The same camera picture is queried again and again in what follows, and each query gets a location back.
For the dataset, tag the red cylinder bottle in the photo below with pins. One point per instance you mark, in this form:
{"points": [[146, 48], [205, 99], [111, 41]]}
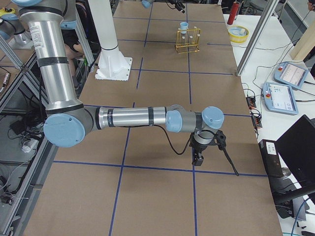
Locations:
{"points": [[233, 12]]}

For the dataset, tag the near blue teach pendant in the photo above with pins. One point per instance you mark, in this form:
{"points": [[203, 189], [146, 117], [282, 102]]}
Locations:
{"points": [[279, 98]]}

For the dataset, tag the black monitor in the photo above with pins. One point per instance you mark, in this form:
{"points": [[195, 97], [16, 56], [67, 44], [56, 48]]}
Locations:
{"points": [[297, 149]]}

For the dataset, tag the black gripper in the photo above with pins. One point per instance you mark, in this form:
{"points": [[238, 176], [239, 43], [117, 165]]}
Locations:
{"points": [[199, 148], [175, 5]]}

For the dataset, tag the near orange black adapter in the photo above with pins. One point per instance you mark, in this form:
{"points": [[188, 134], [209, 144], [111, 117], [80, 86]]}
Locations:
{"points": [[256, 118]]}

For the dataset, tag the blue teach pendant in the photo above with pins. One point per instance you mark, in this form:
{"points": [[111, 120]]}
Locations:
{"points": [[279, 98], [291, 74]]}

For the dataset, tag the light blue plastic cup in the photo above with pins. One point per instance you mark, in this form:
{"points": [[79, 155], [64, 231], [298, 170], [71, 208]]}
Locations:
{"points": [[184, 27]]}

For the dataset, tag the gold wire cup holder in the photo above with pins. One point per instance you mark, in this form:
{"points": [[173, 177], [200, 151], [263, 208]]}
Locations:
{"points": [[187, 40]]}

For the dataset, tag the white power strip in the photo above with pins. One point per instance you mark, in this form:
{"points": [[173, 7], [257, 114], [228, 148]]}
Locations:
{"points": [[28, 145]]}

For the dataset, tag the far blue teach pendant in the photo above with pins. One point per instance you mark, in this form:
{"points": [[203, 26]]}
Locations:
{"points": [[291, 74]]}

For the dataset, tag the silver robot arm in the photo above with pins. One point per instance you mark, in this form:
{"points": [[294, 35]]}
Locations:
{"points": [[69, 121], [149, 3]]}

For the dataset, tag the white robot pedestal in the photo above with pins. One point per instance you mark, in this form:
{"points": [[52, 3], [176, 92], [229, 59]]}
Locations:
{"points": [[112, 64]]}

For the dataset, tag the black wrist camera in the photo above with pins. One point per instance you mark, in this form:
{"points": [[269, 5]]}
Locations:
{"points": [[221, 140]]}

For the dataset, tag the black computer box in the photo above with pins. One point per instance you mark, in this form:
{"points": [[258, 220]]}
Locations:
{"points": [[270, 157]]}

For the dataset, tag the far orange black adapter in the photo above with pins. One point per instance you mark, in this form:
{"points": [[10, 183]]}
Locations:
{"points": [[251, 101]]}

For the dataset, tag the person in black shirt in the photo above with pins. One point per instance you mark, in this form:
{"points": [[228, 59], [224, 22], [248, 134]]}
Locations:
{"points": [[72, 45]]}

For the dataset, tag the wooden board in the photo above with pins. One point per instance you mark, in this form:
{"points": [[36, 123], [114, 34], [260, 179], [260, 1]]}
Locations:
{"points": [[305, 44]]}

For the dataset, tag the aluminium frame post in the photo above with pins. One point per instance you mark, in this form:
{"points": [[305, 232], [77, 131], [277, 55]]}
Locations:
{"points": [[264, 19]]}

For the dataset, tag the orange black adapter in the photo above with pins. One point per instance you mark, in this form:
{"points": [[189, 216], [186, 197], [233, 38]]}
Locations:
{"points": [[251, 101], [256, 118]]}

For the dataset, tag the aluminium side frame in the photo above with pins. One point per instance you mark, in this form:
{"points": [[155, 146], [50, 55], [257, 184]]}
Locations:
{"points": [[22, 103]]}

